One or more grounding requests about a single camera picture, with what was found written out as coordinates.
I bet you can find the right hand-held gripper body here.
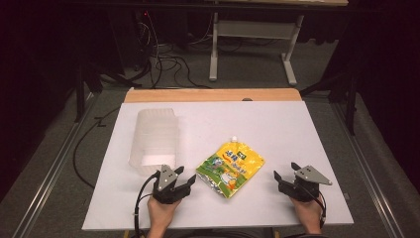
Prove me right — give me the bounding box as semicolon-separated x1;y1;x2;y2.
277;165;333;203

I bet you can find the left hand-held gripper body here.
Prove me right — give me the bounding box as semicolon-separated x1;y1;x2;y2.
152;164;192;205

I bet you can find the translucent plastic bin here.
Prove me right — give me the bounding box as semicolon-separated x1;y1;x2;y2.
128;107;179;178

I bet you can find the yellow spouted drink pouch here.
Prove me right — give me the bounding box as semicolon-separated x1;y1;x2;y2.
195;135;266;199

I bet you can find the person's left hand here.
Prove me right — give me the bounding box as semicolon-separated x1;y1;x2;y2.
147;194;182;229

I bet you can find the person's right hand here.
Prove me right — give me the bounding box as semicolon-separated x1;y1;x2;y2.
289;195;324;229

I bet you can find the white foam board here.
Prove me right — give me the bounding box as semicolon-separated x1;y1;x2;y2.
81;100;355;231

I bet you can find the wooden table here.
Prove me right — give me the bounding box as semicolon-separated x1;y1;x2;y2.
123;86;303;104

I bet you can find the black metal stand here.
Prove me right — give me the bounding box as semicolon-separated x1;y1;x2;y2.
73;59;104;124
299;70;360;137

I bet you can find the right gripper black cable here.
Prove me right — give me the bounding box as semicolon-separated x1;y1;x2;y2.
305;184;328;230

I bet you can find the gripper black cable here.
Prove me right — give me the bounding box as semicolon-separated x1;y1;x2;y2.
305;184;328;230
133;173;160;238

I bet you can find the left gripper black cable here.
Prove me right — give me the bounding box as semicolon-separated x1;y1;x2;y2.
133;173;160;238

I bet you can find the black floor cable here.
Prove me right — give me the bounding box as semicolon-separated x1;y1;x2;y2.
72;105;123;190

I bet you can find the tangle of black cables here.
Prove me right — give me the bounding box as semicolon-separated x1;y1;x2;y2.
133;11;212;90

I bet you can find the white metal desk frame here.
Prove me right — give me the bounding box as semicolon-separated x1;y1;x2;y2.
208;12;305;87

